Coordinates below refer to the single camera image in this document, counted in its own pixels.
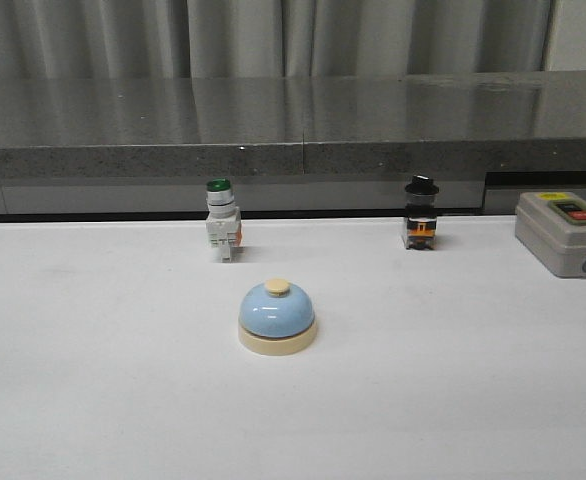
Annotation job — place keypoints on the black rotary selector switch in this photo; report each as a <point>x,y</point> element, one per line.
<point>420,221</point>

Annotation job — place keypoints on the blue cream desk bell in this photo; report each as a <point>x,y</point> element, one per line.
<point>276,318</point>

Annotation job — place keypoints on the grey push-button control box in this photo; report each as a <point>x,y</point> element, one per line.
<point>552,225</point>

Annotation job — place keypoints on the grey stone counter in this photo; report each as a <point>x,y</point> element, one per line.
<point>292,147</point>

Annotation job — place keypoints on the grey curtain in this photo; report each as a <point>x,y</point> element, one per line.
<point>208,39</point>

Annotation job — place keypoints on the green pushbutton switch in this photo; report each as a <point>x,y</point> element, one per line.
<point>223,224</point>

